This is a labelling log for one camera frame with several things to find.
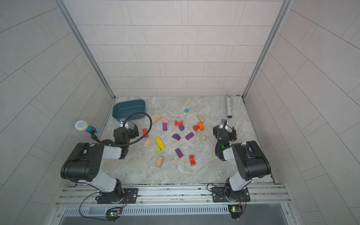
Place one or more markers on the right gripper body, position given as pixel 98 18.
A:
pixel 217 131

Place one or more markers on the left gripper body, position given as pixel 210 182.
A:
pixel 132 135

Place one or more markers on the teal storage bin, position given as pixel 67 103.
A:
pixel 123 110

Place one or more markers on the purple slanted brick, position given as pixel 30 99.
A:
pixel 190 135

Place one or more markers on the purple wedge brick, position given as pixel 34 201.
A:
pixel 176 136

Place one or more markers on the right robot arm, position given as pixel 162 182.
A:
pixel 250 161

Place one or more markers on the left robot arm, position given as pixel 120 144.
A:
pixel 83 164

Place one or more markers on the red rectangular brick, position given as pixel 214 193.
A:
pixel 144 132

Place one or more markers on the natural wood brick left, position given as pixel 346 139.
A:
pixel 147 143

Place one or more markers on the orange brick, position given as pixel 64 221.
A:
pixel 200 125

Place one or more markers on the natural wood brick right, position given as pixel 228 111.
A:
pixel 200 118

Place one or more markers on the green small cube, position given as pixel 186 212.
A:
pixel 157 149

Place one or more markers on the long natural wood brick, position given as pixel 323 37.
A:
pixel 157 118

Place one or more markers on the yellow long brick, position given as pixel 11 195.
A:
pixel 160 143

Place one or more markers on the glittery silver cylinder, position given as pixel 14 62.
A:
pixel 229 106

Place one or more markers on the pink brick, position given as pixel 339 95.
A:
pixel 165 120

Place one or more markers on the natural wood brick front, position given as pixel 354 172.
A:
pixel 159 161

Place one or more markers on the red notched brick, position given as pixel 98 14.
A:
pixel 192 160

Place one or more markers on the red arch brick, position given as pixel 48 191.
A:
pixel 178 123

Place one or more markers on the purple flat brick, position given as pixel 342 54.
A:
pixel 179 153

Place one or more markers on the microphone on black stand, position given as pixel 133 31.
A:
pixel 84 126

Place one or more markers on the right circuit board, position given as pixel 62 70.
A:
pixel 236 211

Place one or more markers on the circuit board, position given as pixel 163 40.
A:
pixel 236 211
pixel 113 214

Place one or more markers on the left circuit board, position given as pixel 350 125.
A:
pixel 113 214

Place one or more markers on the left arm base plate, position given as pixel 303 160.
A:
pixel 126 195

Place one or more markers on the aluminium mounting rail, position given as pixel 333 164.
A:
pixel 147 195

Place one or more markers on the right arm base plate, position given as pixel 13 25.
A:
pixel 227 195

